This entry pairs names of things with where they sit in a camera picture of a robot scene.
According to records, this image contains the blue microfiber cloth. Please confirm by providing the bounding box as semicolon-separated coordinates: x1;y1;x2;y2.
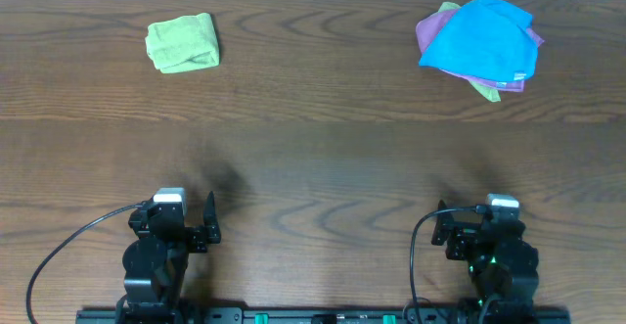
418;0;539;83

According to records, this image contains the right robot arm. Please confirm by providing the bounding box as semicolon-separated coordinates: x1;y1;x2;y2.
431;194;539;324

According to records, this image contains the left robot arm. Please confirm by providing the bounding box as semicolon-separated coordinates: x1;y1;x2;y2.
113;187;221;324

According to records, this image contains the green cloth under pile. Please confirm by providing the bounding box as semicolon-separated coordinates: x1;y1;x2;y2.
436;1;501;103

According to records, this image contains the folded green cloth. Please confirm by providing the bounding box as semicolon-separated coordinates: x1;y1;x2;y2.
145;13;220;74

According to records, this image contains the purple microfiber cloth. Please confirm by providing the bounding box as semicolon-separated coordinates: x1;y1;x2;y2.
415;0;546;93

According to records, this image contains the right black cable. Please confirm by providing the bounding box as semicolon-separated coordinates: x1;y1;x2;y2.
408;206;483;318

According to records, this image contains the black cable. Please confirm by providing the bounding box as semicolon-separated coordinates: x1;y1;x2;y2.
408;206;483;318
25;203;144;324

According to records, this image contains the left black cable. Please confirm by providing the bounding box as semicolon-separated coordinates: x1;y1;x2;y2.
25;203;144;324

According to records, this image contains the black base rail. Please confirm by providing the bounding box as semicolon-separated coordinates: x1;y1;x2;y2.
75;304;572;324

